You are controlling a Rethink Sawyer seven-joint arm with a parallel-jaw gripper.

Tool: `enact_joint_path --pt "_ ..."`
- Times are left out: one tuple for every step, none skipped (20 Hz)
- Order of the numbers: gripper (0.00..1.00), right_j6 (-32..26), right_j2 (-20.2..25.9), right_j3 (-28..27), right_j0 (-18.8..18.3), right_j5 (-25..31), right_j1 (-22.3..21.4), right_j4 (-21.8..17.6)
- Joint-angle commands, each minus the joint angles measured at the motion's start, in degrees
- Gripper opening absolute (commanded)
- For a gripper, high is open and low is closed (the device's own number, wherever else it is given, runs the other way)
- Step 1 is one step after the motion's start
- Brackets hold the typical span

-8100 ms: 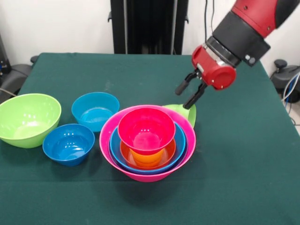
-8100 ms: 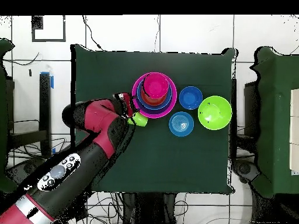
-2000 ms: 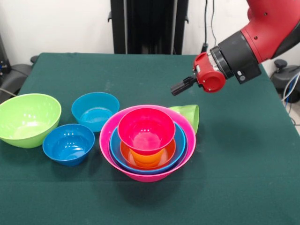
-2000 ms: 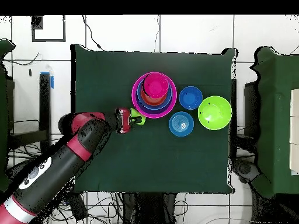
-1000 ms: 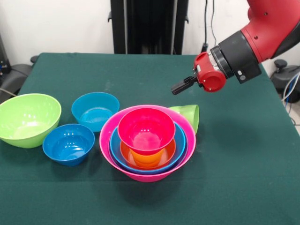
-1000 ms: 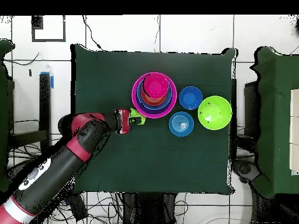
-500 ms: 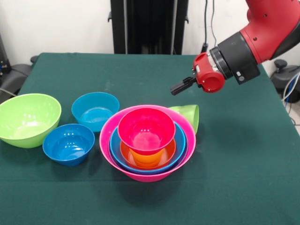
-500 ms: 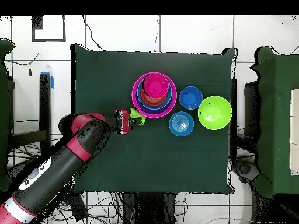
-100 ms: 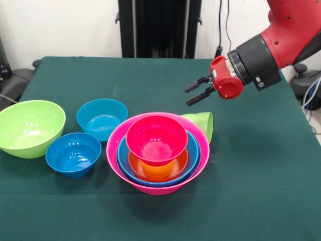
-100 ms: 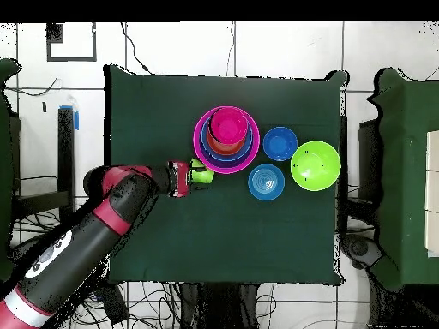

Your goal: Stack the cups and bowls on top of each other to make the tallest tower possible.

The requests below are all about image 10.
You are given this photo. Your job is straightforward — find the green cup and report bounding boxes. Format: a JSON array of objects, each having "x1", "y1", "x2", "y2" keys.
[{"x1": 189, "y1": 158, "x2": 216, "y2": 186}]

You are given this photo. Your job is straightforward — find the large pink bowl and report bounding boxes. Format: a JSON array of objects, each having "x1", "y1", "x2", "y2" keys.
[{"x1": 192, "y1": 105, "x2": 261, "y2": 175}]

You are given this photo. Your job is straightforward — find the purple bowl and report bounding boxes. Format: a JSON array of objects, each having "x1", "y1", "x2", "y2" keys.
[{"x1": 196, "y1": 136, "x2": 256, "y2": 170}]

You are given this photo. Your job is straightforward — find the orange bowl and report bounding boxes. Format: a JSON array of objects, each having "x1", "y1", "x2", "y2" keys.
[{"x1": 206, "y1": 128, "x2": 248, "y2": 157}]

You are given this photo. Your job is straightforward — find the small crimson bowl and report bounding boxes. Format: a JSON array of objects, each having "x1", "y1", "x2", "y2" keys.
[{"x1": 209, "y1": 106, "x2": 250, "y2": 146}]

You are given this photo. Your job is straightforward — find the large light blue bowl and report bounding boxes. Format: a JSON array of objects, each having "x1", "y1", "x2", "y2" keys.
[{"x1": 200, "y1": 116, "x2": 255, "y2": 163}]

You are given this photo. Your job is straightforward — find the translucent blue ribbed bowl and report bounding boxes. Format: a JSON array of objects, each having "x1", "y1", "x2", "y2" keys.
[{"x1": 247, "y1": 163, "x2": 286, "y2": 202}]

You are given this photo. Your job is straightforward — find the dark green table cloth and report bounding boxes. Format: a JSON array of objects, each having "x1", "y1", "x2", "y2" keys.
[{"x1": 104, "y1": 64, "x2": 347, "y2": 287}]

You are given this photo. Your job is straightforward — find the small dark blue bowl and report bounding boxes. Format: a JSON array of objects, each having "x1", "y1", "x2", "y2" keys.
[{"x1": 262, "y1": 126, "x2": 298, "y2": 162}]

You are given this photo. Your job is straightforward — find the black stand with blue tape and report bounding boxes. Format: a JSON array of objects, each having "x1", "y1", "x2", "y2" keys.
[{"x1": 9, "y1": 105, "x2": 81, "y2": 220}]

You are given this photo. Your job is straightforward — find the large green bowl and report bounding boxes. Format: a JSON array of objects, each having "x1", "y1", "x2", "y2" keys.
[{"x1": 290, "y1": 140, "x2": 342, "y2": 192}]

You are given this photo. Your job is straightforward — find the black power adapter box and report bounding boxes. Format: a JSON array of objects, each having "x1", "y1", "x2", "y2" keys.
[{"x1": 99, "y1": 284, "x2": 130, "y2": 326}]

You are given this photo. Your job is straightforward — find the green cloth covered table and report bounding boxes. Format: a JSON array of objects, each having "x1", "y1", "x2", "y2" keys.
[
  {"x1": 0, "y1": 56, "x2": 27, "y2": 284},
  {"x1": 366, "y1": 67, "x2": 439, "y2": 290}
]

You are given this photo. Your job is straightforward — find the white boxes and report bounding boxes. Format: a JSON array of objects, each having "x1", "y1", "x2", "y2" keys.
[{"x1": 424, "y1": 129, "x2": 439, "y2": 258}]

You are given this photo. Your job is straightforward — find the black floor cable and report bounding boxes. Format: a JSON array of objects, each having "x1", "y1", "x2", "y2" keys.
[{"x1": 119, "y1": 21, "x2": 153, "y2": 75}]

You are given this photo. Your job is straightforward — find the tangle of black cables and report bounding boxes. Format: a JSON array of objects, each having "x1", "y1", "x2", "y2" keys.
[{"x1": 13, "y1": 201, "x2": 179, "y2": 329}]

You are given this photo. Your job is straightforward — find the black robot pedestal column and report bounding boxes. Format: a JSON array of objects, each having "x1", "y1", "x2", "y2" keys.
[{"x1": 177, "y1": 282, "x2": 262, "y2": 329}]

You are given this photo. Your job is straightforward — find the black square floor frame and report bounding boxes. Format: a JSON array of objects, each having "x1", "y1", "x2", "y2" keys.
[{"x1": 46, "y1": 21, "x2": 98, "y2": 63}]

